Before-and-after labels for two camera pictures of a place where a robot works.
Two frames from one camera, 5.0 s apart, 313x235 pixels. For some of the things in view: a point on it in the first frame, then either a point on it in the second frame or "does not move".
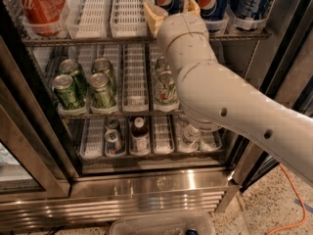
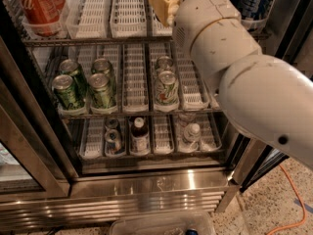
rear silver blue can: (111, 122) does not move
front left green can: (67, 95) does not move
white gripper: (181, 25) to (204, 19)
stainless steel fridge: (92, 122) does not move
